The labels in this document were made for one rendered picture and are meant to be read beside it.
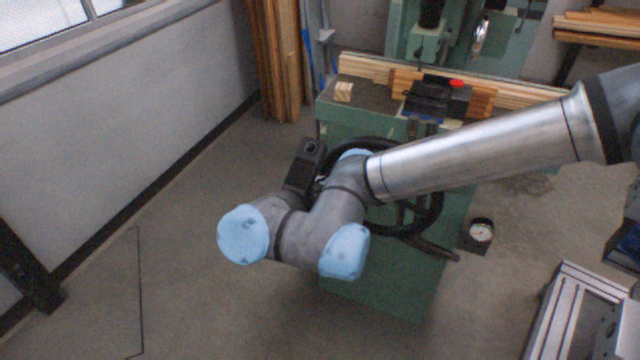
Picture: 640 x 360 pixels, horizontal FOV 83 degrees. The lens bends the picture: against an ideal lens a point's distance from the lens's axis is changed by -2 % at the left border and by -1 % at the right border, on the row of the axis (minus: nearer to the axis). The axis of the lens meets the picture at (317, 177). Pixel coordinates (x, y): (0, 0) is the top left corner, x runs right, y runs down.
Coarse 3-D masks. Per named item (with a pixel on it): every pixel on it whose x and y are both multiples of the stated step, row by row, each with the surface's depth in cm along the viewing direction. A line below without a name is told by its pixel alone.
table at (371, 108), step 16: (336, 80) 104; (352, 80) 104; (368, 80) 104; (320, 96) 97; (352, 96) 97; (368, 96) 97; (384, 96) 97; (320, 112) 98; (336, 112) 96; (352, 112) 94; (368, 112) 92; (384, 112) 91; (496, 112) 92; (368, 128) 95; (384, 128) 93
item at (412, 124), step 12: (408, 120) 77; (432, 120) 76; (408, 132) 78; (432, 132) 76; (420, 204) 88; (396, 216) 93; (420, 216) 90; (408, 240) 98; (420, 240) 95; (432, 252) 98; (444, 252) 97
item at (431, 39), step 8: (416, 24) 91; (440, 24) 91; (416, 32) 87; (424, 32) 87; (432, 32) 87; (440, 32) 87; (408, 40) 88; (416, 40) 87; (424, 40) 87; (432, 40) 86; (440, 40) 87; (408, 48) 89; (416, 48) 89; (424, 48) 88; (432, 48) 87; (408, 56) 91; (424, 56) 89; (432, 56) 88
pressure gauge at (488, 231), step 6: (474, 222) 93; (480, 222) 92; (486, 222) 92; (492, 222) 93; (474, 228) 93; (480, 228) 93; (486, 228) 92; (492, 228) 91; (474, 234) 95; (480, 234) 94; (486, 234) 93; (492, 234) 92; (480, 240) 95; (486, 240) 94
